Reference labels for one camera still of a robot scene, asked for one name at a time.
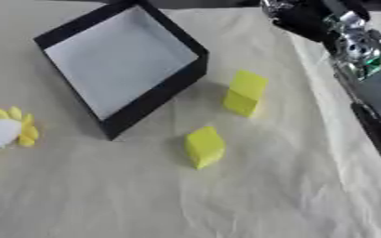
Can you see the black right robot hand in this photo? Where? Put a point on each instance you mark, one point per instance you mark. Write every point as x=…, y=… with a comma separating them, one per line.
x=302, y=17

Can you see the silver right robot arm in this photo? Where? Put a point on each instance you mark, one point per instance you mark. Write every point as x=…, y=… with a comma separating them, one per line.
x=368, y=80

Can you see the black box with white inside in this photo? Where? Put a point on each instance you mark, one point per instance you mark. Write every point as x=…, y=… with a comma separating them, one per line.
x=123, y=59

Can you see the yellow rectangular block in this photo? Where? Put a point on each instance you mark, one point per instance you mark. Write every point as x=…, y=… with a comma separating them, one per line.
x=245, y=92

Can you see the yellow cube block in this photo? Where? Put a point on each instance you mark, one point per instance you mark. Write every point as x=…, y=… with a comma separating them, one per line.
x=204, y=147

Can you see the yellow and white flower toy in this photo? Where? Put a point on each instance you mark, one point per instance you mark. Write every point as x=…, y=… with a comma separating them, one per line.
x=1, y=134

